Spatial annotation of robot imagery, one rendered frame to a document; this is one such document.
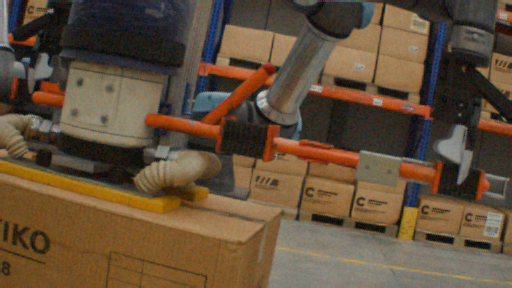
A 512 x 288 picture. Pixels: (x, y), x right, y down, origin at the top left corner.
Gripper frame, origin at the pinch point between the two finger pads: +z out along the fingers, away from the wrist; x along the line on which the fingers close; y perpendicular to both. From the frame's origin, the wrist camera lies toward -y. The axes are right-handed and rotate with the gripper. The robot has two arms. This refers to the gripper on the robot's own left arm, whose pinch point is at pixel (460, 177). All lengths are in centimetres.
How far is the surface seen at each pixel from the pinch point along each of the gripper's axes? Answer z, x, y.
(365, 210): 98, -723, 10
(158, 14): -16, 7, 53
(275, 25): -108, -838, 178
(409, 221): 100, -716, -46
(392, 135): 7, -857, -7
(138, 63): -8, 9, 54
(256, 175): 82, -703, 143
